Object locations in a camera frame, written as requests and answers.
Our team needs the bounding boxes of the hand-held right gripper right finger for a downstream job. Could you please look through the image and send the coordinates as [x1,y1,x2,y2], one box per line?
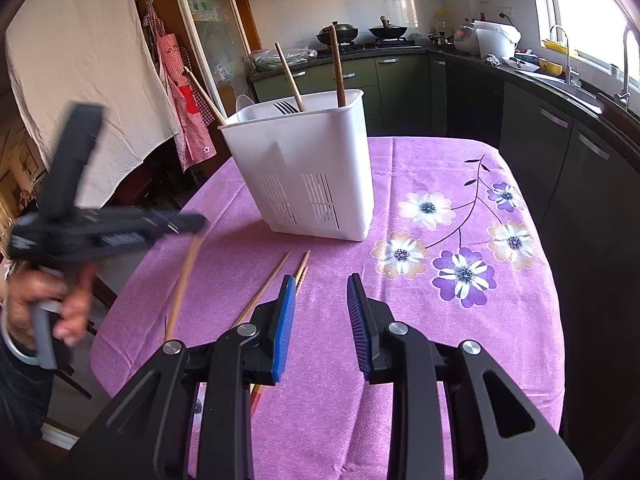
[346,273,583,480]

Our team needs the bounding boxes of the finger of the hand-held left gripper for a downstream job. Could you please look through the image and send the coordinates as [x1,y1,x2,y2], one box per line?
[149,212,207,247]

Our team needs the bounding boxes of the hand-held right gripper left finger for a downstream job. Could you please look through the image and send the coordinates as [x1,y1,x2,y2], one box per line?
[62,275,299,480]

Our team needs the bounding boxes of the light wooden chopstick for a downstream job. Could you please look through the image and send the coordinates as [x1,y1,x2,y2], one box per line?
[182,66,227,127]
[234,249,294,327]
[163,232,205,344]
[274,42,306,112]

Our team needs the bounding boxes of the white plastic utensil holder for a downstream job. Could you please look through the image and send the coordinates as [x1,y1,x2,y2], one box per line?
[218,89,377,243]

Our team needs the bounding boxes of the clear plastic spoon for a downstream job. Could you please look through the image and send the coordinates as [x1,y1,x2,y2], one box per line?
[235,94,257,122]

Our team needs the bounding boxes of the person's left hand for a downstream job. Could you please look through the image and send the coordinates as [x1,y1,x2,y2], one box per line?
[2,265,97,347]

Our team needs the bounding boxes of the purple floral tablecloth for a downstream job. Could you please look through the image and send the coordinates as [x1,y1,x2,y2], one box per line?
[90,135,567,480]

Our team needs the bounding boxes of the red checked apron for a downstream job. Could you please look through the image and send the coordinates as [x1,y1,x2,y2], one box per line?
[143,0,217,172]

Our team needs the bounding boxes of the white hanging cloth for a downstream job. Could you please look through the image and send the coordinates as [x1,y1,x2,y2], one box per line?
[5,0,182,207]

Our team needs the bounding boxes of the clear plastic bag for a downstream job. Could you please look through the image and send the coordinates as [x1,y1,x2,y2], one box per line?
[248,40,319,72]

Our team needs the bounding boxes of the sliding glass door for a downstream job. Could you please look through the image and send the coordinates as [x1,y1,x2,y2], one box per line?
[170,0,262,127]

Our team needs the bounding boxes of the green lower cabinets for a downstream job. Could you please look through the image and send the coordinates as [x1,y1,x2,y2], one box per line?
[249,54,447,137]

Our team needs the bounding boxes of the black lidded wok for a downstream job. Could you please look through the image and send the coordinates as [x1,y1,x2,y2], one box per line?
[315,20,360,45]

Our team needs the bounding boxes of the dark lower cabinets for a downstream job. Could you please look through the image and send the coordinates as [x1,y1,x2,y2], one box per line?
[429,55,640,463]

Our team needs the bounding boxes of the gas stove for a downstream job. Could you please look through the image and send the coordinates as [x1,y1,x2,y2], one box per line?
[317,39,424,59]

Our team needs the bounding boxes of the white rice cooker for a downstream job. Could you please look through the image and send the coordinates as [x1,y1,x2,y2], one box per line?
[453,23,482,55]

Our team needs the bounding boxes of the white plastic container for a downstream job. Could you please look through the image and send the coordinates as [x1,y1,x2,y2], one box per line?
[472,19,521,60]

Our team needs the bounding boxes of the steel sink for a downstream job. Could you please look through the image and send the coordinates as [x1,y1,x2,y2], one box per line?
[537,72,607,114]

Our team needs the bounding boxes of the wooden cutting board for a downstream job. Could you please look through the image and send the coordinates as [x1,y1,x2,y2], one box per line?
[594,91,640,127]

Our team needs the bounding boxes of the small chrome faucet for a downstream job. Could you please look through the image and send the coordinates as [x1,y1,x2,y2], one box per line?
[549,24,581,86]

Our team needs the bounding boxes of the yellow tray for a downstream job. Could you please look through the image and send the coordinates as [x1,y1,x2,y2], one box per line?
[542,38,579,56]

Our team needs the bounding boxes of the tall chrome faucet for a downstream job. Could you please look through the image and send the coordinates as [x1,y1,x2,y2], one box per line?
[609,25,640,111]

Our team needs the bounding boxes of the window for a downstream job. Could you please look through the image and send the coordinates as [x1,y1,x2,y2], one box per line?
[525,0,640,87]

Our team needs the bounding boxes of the silver bracelet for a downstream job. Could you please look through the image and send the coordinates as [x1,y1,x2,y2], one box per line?
[0,310,39,364]

